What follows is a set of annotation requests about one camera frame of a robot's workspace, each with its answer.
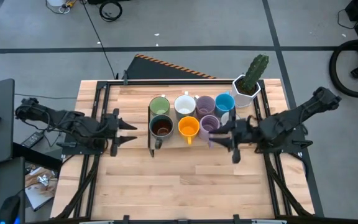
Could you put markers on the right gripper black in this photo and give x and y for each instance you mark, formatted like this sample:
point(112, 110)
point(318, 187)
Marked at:
point(242, 132)

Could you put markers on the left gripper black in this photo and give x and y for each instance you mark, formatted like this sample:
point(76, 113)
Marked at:
point(115, 133)

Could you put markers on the white mug blue pattern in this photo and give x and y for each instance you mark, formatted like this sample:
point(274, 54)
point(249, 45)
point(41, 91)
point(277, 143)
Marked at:
point(225, 117)

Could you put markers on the lilac ribbed mug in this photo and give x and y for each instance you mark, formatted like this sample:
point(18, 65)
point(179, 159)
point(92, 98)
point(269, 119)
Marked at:
point(208, 123)

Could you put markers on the orange mug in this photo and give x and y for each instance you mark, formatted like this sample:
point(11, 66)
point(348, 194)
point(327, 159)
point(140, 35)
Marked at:
point(188, 128)

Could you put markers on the brown teal glazed mug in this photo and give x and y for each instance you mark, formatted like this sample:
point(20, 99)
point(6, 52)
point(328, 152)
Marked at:
point(162, 127)

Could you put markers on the green mug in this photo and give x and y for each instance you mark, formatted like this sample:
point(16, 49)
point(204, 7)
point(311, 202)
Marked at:
point(159, 106)

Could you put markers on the plain white mug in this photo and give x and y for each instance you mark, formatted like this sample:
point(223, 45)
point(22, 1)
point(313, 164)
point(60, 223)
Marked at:
point(184, 104)

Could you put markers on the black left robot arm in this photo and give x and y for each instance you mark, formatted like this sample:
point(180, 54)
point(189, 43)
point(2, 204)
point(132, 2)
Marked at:
point(73, 124)

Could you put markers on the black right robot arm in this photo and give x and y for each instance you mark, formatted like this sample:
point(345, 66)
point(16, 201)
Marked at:
point(291, 123)

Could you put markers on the white hexagonal plant pot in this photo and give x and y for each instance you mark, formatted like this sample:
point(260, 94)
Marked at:
point(239, 98)

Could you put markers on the wooden shelf riser black legs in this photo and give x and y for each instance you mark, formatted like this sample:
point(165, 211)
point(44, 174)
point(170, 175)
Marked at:
point(174, 143)

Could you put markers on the black ramp orange striped edge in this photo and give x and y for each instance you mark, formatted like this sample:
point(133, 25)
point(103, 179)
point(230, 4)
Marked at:
point(154, 70)

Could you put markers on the green cactus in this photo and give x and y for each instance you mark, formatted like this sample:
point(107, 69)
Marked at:
point(255, 73)

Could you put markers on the black power adapter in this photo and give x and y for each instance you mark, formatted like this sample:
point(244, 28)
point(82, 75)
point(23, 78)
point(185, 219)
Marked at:
point(33, 139)

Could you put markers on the pile of papers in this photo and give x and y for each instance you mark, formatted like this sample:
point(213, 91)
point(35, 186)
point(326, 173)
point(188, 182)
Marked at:
point(37, 196)

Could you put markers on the black computer mouse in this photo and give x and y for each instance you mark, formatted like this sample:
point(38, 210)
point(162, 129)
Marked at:
point(9, 210)

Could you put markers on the yellow plug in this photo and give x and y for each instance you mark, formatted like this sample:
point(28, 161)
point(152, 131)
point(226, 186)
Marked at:
point(70, 4)

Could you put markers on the white round container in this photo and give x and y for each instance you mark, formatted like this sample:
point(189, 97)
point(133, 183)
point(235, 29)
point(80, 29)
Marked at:
point(56, 2)

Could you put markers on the black aluminium table frame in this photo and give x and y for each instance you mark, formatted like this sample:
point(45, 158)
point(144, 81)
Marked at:
point(182, 83)

